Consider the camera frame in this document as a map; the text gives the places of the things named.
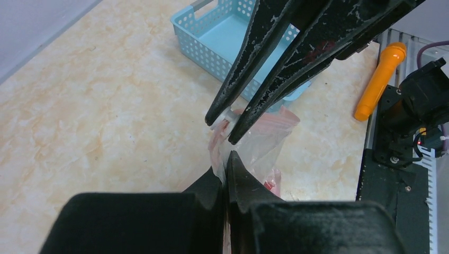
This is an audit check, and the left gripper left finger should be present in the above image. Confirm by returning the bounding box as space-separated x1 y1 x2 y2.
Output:
40 170 224 253

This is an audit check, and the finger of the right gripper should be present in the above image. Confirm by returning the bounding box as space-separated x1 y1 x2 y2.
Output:
205 1 329 126
228 1 420 144

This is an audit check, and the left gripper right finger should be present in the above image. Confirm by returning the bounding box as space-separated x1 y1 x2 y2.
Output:
226 151 406 253

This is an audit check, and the clear zip top bag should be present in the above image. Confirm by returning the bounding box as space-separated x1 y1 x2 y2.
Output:
208 106 300 197

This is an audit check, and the orange carrot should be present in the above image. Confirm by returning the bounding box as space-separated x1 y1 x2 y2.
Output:
354 42 407 122

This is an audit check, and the blue plastic basket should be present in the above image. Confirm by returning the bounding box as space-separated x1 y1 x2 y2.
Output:
170 1 313 112

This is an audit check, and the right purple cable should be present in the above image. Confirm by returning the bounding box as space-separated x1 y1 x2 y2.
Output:
416 40 449 69

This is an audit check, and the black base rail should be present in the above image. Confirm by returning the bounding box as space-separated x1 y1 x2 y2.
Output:
356 86 433 253

